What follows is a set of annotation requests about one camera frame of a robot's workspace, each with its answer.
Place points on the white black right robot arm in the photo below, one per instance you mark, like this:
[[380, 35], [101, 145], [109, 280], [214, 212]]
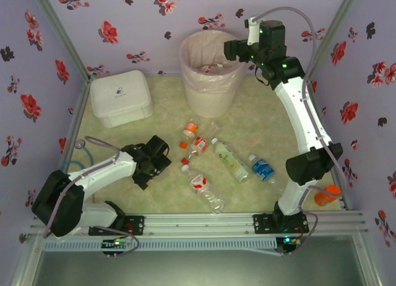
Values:
[[297, 112]]

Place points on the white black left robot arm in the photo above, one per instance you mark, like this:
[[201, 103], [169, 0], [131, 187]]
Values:
[[102, 168]]

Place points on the pale round waste bin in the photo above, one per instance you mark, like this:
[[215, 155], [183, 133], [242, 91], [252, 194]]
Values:
[[210, 106]]

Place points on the loose orange bottle cap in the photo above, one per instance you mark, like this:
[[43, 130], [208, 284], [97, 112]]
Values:
[[183, 144]]

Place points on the crushed orange label bottle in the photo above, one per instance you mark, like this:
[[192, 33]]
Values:
[[190, 128]]

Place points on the red-capped bottle orange label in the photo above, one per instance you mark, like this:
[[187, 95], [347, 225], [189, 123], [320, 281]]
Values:
[[199, 143]]

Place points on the unlabelled clear plastic bottle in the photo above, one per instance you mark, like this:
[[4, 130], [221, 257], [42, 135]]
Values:
[[213, 128]]

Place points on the left circuit board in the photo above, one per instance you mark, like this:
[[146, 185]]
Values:
[[116, 244]]

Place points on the circuit board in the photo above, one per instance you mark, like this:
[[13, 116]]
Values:
[[116, 244], [289, 241]]

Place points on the white lidded plastic box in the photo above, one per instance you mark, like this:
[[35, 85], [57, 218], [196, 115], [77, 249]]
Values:
[[120, 94]]

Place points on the pale green tea bottle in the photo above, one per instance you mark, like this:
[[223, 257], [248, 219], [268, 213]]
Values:
[[230, 160]]

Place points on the blue label water bottle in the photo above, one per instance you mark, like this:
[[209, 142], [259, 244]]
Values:
[[263, 169]]

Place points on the right circuit board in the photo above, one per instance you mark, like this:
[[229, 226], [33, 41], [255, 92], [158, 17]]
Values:
[[289, 241]]

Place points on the orange plastic bottle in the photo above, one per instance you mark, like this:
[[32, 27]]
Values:
[[325, 197]]

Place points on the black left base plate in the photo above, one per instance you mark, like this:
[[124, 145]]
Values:
[[133, 224]]

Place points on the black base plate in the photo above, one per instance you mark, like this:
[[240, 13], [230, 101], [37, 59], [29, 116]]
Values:
[[263, 224], [133, 224]]

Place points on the aluminium frame post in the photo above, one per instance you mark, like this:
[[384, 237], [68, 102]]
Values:
[[58, 32], [335, 26]]

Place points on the aluminium mounting rail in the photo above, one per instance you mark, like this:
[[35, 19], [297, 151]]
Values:
[[198, 224]]

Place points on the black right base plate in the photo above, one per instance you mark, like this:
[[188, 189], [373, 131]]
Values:
[[263, 224]]

